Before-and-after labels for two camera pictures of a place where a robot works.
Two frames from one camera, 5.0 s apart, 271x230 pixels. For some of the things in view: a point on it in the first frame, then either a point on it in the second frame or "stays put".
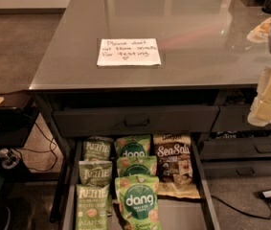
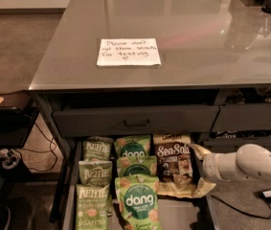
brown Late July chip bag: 175,164 stays put
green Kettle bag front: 91,207 stays put
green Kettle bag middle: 95,172 stays put
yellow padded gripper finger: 260,34 to 217,166
